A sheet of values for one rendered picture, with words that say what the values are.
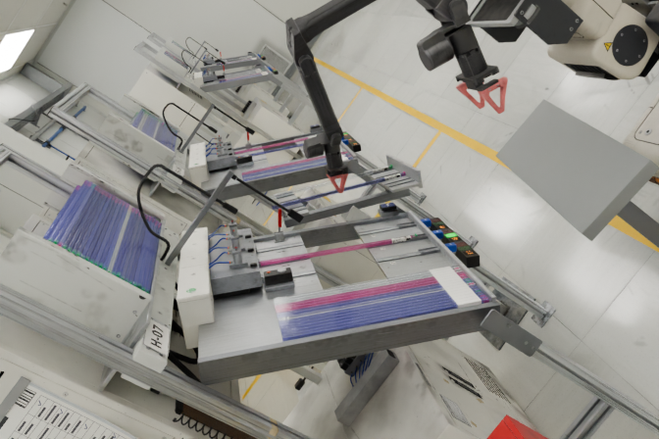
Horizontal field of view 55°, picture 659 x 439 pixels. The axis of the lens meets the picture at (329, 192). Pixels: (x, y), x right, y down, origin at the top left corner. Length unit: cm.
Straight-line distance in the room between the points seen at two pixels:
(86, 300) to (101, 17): 806
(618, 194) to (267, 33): 803
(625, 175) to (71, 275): 133
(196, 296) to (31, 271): 38
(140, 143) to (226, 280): 128
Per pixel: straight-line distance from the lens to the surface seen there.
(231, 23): 937
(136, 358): 143
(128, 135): 289
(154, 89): 634
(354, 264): 304
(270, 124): 641
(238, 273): 174
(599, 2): 179
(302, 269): 185
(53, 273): 152
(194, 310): 163
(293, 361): 150
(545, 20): 168
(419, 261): 184
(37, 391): 154
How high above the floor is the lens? 166
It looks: 19 degrees down
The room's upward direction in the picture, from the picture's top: 57 degrees counter-clockwise
